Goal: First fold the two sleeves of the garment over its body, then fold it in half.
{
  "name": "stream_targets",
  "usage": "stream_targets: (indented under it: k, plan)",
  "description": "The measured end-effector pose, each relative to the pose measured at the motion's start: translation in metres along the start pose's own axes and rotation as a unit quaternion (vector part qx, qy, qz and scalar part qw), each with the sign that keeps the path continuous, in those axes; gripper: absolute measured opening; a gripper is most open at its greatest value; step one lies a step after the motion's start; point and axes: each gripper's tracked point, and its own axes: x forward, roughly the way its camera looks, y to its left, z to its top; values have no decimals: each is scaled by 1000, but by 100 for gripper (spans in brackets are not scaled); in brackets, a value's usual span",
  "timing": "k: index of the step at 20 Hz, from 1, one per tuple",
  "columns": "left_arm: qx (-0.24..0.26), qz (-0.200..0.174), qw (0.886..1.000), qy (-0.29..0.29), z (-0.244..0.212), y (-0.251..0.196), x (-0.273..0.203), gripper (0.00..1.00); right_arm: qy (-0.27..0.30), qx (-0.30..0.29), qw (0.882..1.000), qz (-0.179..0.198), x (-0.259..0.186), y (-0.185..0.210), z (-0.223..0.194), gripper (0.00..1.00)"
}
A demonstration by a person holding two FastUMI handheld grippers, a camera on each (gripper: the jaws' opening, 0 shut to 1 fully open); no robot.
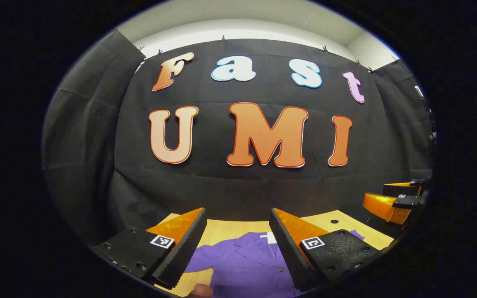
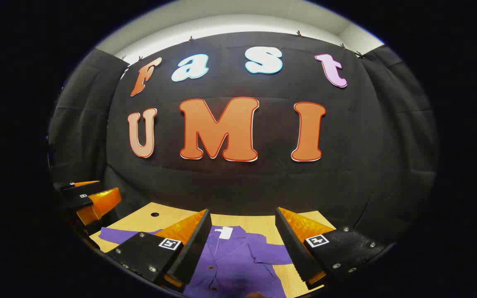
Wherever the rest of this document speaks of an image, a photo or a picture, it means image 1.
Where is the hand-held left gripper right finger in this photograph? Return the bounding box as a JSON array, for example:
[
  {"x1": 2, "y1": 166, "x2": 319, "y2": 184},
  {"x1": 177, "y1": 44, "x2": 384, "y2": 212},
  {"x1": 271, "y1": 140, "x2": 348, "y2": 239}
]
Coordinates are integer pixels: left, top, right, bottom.
[{"x1": 269, "y1": 208, "x2": 383, "y2": 291}]

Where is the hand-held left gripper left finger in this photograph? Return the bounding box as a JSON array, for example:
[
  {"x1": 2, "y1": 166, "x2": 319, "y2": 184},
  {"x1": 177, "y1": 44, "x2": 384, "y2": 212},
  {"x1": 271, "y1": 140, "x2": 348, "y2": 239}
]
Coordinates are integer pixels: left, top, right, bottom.
[{"x1": 93, "y1": 208, "x2": 207, "y2": 289}]

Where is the purple button-up knit shirt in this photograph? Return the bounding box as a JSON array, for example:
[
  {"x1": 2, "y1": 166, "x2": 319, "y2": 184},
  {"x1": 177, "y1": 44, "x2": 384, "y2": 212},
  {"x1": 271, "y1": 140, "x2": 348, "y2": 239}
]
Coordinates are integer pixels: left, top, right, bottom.
[{"x1": 184, "y1": 231, "x2": 365, "y2": 298}]

